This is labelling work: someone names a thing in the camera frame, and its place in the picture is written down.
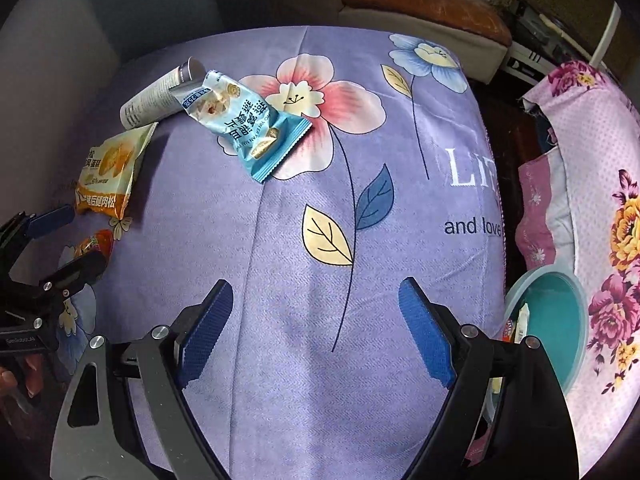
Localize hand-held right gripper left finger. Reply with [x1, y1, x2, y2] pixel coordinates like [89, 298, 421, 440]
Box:
[50, 279, 236, 480]

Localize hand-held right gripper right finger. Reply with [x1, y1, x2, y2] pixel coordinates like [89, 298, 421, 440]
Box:
[398, 276, 581, 480]

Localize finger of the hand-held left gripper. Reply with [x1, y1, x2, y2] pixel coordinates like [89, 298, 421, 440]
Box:
[30, 251, 108, 307]
[0, 205, 76, 273]

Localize small orange snack packet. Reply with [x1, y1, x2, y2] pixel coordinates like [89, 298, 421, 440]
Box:
[72, 229, 115, 263]

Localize teal round bin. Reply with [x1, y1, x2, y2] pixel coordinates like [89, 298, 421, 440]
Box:
[480, 265, 587, 426]

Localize person's left hand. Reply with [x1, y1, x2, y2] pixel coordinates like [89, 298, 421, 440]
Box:
[0, 355, 45, 397]

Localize yellow snack packet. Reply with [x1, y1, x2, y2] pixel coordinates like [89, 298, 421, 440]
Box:
[75, 122, 158, 221]

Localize purple floral blanket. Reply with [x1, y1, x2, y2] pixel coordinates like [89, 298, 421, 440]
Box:
[50, 25, 508, 480]

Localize small white cardboard box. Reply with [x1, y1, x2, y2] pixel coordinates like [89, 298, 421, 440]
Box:
[515, 302, 532, 345]

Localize white rolled tube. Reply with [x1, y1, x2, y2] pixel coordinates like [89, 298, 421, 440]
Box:
[121, 58, 206, 128]

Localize blue snack packet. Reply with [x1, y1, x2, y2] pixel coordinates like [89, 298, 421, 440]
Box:
[170, 71, 313, 183]

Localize pink floral quilt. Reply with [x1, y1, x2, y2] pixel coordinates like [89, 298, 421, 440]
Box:
[515, 60, 640, 471]

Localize black media player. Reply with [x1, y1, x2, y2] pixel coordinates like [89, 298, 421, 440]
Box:
[501, 40, 557, 83]

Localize brown leather sofa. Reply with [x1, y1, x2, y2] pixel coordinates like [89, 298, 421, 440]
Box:
[335, 0, 513, 86]

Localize white pole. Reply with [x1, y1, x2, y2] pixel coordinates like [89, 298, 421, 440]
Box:
[590, 2, 623, 68]

